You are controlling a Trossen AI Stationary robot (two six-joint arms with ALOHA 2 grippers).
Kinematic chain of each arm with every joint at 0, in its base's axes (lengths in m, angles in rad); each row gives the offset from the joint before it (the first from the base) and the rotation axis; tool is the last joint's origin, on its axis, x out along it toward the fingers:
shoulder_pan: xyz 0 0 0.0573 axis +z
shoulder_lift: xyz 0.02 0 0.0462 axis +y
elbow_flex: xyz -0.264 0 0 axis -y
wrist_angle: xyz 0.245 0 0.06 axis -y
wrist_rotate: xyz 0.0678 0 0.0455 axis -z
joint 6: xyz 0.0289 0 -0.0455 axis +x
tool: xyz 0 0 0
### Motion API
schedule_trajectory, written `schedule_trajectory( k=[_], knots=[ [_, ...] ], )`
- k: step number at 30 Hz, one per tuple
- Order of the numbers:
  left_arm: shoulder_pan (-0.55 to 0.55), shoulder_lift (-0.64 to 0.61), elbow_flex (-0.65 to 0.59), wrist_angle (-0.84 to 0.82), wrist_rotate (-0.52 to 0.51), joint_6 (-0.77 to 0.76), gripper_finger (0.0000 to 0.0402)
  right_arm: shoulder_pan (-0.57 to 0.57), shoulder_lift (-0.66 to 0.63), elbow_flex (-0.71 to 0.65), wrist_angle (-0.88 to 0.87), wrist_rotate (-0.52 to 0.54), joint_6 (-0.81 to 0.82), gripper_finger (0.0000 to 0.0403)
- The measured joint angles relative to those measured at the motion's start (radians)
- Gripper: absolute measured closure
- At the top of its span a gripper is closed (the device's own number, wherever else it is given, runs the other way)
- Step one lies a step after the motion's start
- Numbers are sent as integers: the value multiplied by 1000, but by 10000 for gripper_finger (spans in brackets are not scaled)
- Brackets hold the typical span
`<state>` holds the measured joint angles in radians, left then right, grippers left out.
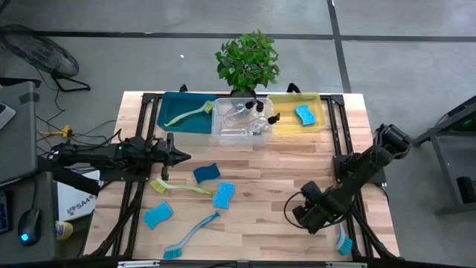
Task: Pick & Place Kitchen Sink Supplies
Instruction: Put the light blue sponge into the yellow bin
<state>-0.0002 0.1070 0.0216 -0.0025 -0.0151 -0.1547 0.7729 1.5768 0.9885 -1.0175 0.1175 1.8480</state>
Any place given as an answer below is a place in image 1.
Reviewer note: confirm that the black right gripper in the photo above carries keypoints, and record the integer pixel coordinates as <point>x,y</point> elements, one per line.
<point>316,217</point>

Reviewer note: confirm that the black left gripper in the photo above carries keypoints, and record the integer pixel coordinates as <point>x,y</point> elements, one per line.
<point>158,152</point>

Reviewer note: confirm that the dark blue sponge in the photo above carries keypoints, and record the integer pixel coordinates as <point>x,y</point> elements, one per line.
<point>206,173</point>

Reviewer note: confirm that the yellow-green dish brush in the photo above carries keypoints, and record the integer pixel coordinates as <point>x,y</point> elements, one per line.
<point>160,186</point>
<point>208,107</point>

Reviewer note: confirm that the blue dish brush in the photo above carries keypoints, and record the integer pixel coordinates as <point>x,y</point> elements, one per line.
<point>345,245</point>
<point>172,253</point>

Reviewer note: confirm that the light blue sponge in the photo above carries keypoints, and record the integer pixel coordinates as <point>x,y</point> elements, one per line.
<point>224,195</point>
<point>305,114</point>
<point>157,215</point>

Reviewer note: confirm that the clear pump bottle black top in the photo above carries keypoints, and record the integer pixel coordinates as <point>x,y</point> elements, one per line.
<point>274,119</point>
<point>259,107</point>
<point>250,105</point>
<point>256,131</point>

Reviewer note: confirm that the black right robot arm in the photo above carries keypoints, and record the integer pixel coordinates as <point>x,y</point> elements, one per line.
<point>368,160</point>

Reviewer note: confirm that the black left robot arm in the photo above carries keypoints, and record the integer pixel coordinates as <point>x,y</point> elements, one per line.
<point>93,156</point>

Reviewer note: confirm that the teal plastic bin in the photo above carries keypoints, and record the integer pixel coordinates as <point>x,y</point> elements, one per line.
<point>178,102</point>

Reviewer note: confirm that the clear plastic bin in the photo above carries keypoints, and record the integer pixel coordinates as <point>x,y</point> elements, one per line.
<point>219,111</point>

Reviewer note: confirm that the black clamp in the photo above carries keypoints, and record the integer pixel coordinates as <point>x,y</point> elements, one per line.
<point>294,88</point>
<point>183,88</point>

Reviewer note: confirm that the yellow plastic bin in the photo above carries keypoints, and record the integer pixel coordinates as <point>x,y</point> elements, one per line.
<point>286,123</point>

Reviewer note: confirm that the black diagonal beam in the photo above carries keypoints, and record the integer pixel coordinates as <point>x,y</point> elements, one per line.
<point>70,178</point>

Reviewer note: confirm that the white cardboard box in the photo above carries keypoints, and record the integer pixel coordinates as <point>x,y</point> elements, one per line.
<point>74,201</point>

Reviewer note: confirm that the yellow power connector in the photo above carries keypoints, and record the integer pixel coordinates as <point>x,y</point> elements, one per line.
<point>66,131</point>

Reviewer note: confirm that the green plant in black pot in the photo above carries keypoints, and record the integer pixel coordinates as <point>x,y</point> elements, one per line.
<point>247,63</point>

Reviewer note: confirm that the dark grey desk top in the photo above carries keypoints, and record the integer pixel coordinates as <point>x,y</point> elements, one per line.
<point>41,197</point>

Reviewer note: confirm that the black floor box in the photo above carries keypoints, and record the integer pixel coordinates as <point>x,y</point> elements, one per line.
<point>466,190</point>

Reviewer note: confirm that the black tape strip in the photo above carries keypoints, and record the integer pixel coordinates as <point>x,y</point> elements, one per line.
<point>29,97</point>

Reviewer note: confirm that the black computer mouse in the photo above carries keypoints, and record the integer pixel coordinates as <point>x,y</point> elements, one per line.
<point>30,223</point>

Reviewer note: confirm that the black floor fan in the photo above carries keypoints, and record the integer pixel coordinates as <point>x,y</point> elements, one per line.
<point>41,56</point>

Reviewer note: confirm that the white grey device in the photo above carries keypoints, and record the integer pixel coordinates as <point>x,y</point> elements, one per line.
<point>5,115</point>

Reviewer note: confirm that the black metal stand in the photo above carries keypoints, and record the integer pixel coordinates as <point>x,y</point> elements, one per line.
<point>461,113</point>

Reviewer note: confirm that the black keyboard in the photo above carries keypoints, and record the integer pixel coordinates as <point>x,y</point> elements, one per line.
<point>3,214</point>

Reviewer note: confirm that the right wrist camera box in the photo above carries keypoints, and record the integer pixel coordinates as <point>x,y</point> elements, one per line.
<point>311,190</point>

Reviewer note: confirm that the silver metal bracket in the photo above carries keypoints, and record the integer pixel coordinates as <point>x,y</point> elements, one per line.
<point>138,263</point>
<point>346,265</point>

